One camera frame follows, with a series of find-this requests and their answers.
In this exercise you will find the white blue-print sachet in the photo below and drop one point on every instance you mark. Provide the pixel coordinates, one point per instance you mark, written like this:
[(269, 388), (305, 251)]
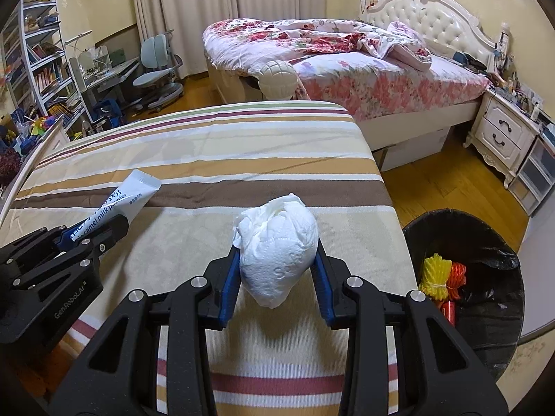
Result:
[(134, 190)]

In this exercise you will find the orange-red mesh net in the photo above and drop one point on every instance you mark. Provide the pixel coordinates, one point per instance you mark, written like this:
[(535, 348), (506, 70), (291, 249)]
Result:
[(458, 275)]

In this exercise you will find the grey study desk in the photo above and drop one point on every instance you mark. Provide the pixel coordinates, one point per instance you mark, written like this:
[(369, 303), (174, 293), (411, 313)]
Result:
[(104, 73)]

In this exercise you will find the white under-bed storage box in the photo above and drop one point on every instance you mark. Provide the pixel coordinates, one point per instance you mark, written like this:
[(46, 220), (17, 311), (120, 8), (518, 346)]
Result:
[(416, 147)]

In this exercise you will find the yellow mesh net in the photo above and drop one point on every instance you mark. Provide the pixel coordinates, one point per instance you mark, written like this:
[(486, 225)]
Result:
[(435, 275)]

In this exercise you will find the white wardrobe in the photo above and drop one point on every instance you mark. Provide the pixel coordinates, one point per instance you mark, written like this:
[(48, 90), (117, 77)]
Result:
[(537, 268)]

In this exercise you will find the white carved nightstand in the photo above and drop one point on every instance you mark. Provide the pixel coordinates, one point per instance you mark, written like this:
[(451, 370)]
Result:
[(503, 134)]

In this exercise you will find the grey swivel chair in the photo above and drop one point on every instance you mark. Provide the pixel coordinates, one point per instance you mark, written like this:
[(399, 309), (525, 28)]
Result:
[(156, 78)]

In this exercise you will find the nightstand clutter of bottles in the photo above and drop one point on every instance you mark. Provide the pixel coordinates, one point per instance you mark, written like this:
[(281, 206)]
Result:
[(516, 86)]

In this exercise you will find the floral bed sheet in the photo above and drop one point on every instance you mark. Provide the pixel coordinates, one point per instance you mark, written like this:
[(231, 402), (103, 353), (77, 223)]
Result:
[(390, 82)]

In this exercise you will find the white bed with tufted headboard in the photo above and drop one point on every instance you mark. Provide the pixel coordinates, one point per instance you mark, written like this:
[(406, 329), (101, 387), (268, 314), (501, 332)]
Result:
[(438, 21)]

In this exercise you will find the dark clothes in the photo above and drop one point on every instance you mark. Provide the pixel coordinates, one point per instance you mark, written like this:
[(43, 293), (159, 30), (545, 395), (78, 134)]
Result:
[(470, 60)]

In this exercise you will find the black-lined waste bin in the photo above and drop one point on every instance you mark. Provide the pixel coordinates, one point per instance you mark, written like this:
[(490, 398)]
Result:
[(490, 312)]

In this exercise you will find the white bookshelf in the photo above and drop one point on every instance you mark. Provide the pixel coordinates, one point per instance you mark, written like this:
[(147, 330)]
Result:
[(43, 65)]

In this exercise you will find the striped tablecloth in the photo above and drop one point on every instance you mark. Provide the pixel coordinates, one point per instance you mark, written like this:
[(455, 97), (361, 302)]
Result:
[(260, 160)]

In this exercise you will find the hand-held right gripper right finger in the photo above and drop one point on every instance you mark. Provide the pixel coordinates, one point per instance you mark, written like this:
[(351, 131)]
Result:
[(323, 286)]

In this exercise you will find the colourful toy pile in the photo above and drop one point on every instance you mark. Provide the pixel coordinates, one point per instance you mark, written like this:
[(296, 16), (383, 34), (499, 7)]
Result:
[(26, 130)]

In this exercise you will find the white tissue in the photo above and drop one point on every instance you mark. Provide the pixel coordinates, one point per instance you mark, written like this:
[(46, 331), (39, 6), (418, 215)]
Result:
[(277, 247)]

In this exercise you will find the floral quilt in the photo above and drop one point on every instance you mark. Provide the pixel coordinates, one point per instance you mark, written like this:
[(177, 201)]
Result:
[(303, 39)]

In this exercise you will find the red crushed can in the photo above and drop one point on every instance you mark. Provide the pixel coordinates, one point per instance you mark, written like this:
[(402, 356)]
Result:
[(448, 312)]

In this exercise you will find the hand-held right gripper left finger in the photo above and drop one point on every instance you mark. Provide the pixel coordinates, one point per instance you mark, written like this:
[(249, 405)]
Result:
[(230, 286)]

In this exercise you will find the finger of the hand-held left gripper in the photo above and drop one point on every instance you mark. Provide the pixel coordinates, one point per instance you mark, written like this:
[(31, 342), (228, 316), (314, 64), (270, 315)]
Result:
[(43, 242), (108, 234)]

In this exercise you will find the translucent plastic drawer unit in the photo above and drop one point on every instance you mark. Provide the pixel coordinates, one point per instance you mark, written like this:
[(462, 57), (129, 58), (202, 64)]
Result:
[(535, 169)]

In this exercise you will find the beige curtains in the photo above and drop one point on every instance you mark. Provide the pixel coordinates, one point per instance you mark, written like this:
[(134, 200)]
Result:
[(186, 4)]

